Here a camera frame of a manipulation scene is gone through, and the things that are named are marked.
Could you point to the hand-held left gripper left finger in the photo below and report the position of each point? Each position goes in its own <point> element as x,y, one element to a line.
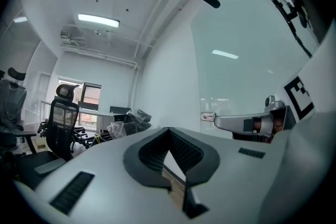
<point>92,178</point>

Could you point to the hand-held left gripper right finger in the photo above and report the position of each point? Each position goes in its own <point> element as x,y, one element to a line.
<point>236,181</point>

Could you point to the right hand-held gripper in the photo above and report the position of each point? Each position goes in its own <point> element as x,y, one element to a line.
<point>295,94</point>

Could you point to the frosted glass door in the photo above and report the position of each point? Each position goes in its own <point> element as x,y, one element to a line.
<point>249,73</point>

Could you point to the pile of black chair bases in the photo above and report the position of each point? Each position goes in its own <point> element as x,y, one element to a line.
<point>78,133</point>

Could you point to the clear plastic bag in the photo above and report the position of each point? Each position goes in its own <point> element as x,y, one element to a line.
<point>116,128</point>

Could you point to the white office desk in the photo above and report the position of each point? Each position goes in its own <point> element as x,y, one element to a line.
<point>105,123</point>

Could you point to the black mesh office chair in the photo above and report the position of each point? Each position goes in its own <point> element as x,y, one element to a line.
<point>61,123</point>

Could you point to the black desk divider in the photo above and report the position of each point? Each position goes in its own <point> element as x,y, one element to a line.
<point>119,110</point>

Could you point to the black chair wrapped in plastic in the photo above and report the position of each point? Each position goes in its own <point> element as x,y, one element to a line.
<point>13,105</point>
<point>139,120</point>

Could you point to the dome ceiling sensor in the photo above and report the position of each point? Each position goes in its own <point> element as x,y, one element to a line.
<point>98,32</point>

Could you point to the glass partition with blinds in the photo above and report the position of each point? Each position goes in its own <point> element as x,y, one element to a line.
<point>23,39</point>

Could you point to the long ceiling light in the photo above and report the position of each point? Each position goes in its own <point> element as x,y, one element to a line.
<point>98,20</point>

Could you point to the window with dark frame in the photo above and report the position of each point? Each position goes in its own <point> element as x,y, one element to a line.
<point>92,94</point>

